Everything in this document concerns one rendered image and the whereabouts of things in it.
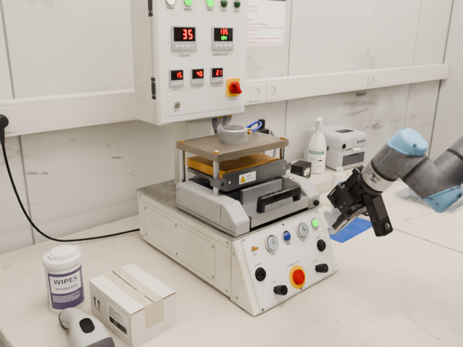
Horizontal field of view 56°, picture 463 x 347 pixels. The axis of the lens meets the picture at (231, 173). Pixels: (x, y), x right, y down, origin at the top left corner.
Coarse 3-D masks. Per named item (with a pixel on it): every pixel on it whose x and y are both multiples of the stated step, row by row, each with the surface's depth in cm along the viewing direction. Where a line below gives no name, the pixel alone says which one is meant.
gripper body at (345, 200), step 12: (360, 168) 109; (348, 180) 112; (360, 180) 106; (336, 192) 113; (348, 192) 110; (360, 192) 108; (372, 192) 105; (336, 204) 113; (348, 204) 109; (360, 204) 109
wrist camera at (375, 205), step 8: (368, 200) 107; (376, 200) 107; (368, 208) 107; (376, 208) 106; (384, 208) 108; (376, 216) 106; (384, 216) 107; (376, 224) 106; (384, 224) 106; (376, 232) 107; (384, 232) 106
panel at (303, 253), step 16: (288, 224) 117; (320, 224) 125; (240, 240) 107; (256, 240) 110; (304, 240) 120; (256, 256) 109; (272, 256) 112; (288, 256) 115; (304, 256) 119; (320, 256) 123; (256, 272) 107; (272, 272) 111; (288, 272) 114; (304, 272) 117; (256, 288) 107; (272, 288) 110; (288, 288) 113; (304, 288) 117; (272, 304) 109
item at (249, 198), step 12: (276, 180) 122; (240, 192) 115; (252, 192) 117; (264, 192) 120; (252, 204) 116; (276, 204) 116; (288, 204) 117; (300, 204) 120; (252, 216) 108; (264, 216) 111; (276, 216) 115
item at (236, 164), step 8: (192, 160) 124; (200, 160) 123; (208, 160) 123; (224, 160) 123; (232, 160) 123; (240, 160) 124; (248, 160) 124; (256, 160) 124; (264, 160) 124; (272, 160) 125; (192, 168) 125; (200, 168) 122; (208, 168) 119; (224, 168) 117; (232, 168) 117; (240, 168) 117; (208, 176) 120
